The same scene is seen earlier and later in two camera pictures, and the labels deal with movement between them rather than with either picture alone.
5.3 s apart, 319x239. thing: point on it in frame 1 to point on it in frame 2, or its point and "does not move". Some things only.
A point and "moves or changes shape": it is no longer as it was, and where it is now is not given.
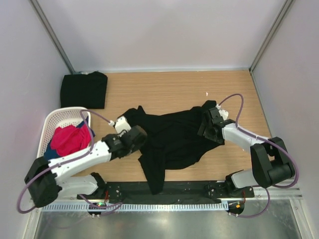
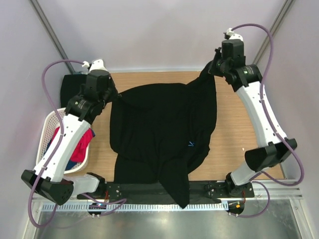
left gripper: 136,147 to 111,83
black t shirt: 171,140 moves or changes shape
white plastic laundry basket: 60,117 does not move
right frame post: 287,4 does not move
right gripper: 204,124 to 213,69
